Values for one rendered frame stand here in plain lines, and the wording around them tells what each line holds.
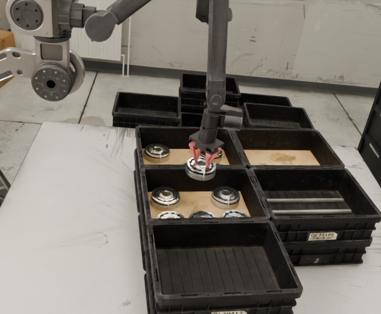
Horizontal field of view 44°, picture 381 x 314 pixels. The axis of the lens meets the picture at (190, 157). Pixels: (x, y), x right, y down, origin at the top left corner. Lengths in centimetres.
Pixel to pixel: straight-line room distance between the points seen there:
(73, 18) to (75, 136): 97
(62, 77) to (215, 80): 59
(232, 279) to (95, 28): 83
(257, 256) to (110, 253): 51
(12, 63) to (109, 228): 72
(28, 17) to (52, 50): 34
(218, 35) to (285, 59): 345
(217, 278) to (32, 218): 74
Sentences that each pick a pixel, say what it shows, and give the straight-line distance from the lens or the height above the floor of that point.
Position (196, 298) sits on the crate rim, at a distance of 127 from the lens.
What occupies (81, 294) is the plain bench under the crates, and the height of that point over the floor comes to 70.
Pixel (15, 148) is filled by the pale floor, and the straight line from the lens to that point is 360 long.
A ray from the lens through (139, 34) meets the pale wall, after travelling 469.
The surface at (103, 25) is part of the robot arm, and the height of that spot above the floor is 145.
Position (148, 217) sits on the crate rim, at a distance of 148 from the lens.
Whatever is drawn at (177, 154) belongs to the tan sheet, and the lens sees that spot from 198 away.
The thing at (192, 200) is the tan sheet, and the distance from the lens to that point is 173.
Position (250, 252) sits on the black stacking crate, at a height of 83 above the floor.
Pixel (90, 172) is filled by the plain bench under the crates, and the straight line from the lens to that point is 207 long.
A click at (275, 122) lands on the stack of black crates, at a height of 49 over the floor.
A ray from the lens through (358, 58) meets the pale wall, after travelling 508.
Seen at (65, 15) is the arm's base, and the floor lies 146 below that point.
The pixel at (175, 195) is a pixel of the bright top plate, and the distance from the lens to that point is 169.
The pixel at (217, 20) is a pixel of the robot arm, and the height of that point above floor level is 148.
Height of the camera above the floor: 187
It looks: 32 degrees down
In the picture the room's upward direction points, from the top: 7 degrees clockwise
